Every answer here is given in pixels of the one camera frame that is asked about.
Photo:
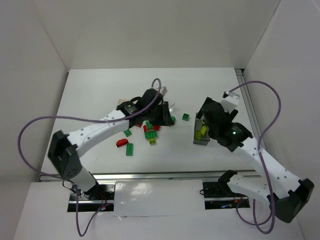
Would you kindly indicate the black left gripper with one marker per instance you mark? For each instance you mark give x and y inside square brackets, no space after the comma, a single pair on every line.
[163,114]

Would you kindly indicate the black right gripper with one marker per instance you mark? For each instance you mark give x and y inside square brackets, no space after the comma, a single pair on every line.
[208,110]

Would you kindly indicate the red arch lego brick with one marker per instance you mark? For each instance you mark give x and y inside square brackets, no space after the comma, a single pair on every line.
[155,128]

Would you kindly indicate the green upturned square lego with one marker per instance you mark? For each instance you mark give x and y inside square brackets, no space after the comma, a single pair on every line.
[185,117]

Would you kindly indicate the lime square lego brick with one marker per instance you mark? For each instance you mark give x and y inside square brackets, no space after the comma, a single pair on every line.
[203,130]

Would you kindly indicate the lime long lego brick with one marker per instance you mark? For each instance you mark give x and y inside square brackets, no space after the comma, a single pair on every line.
[197,135]

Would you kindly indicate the green square lego brick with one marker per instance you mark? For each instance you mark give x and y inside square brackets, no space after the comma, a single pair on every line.
[127,133]

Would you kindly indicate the red half-round lego brick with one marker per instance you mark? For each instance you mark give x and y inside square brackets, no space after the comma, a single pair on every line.
[122,142]

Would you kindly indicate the green long lego brick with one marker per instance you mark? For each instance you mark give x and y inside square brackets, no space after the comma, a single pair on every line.
[129,149]

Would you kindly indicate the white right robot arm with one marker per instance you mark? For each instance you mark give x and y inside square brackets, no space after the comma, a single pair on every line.
[285,193]

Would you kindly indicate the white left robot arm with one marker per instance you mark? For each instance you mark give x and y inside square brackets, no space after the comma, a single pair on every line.
[66,149]

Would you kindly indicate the clear transparent plastic container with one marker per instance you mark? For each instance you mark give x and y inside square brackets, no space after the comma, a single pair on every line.
[171,104]

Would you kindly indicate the green flat lego brick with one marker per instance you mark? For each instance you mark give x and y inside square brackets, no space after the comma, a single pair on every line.
[150,134]

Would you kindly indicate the lime small lego brick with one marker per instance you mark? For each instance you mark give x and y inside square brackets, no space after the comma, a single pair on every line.
[152,141]

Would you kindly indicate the smoky grey plastic container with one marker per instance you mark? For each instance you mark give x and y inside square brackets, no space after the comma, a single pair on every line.
[199,122]

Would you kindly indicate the amber transparent plastic container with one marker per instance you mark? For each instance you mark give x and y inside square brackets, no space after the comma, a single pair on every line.
[124,102]

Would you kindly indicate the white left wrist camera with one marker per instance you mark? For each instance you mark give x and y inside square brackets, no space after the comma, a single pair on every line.
[163,91]

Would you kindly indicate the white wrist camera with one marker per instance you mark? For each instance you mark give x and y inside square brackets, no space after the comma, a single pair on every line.
[163,91]
[230,101]

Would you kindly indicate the aluminium side rail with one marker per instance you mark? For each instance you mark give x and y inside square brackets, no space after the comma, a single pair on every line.
[256,130]

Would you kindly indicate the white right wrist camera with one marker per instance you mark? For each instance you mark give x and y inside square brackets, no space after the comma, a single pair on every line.
[230,101]

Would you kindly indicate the aluminium front rail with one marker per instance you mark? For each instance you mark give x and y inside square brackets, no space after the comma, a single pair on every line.
[158,176]

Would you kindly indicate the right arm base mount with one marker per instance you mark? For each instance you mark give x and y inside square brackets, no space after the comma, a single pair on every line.
[215,199]

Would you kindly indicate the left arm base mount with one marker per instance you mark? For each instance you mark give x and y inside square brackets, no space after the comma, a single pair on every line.
[103,199]

